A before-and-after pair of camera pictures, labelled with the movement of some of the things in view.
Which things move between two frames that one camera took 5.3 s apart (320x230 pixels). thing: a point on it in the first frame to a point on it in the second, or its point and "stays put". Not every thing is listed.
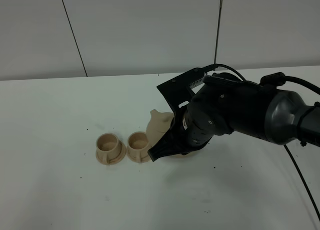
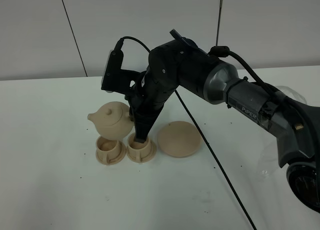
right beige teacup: [138, 148] stays put
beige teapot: [158, 123] to [113, 121]
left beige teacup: [108, 147] stays put
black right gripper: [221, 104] to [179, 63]
